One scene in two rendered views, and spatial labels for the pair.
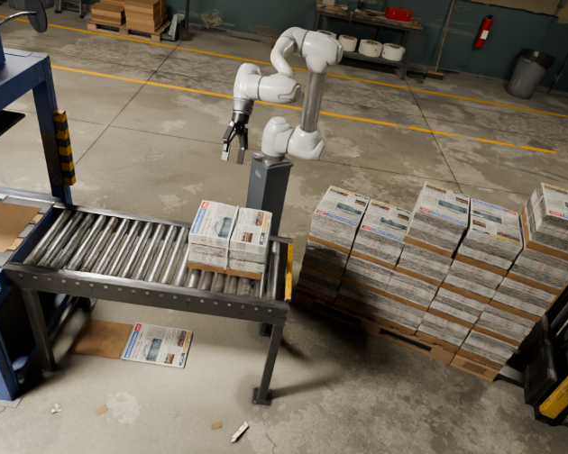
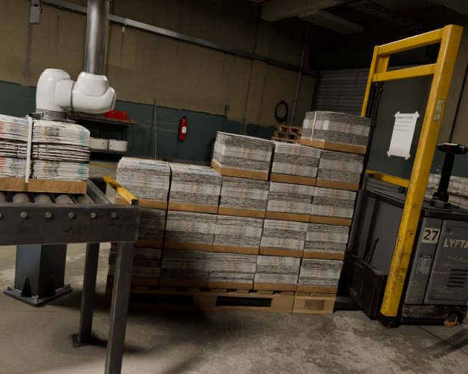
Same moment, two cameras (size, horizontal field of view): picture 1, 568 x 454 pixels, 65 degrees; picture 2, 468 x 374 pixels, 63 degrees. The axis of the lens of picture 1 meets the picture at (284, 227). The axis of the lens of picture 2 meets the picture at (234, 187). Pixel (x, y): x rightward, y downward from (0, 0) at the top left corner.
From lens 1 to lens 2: 1.30 m
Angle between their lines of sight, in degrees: 38
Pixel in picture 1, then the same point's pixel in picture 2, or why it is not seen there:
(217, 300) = (27, 208)
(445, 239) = (258, 159)
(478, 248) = (287, 162)
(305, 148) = (94, 92)
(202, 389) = not seen: outside the picture
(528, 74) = not seen: hidden behind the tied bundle
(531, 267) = (332, 168)
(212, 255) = (3, 158)
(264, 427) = not seen: outside the picture
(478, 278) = (295, 195)
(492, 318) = (316, 236)
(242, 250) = (55, 141)
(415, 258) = (235, 192)
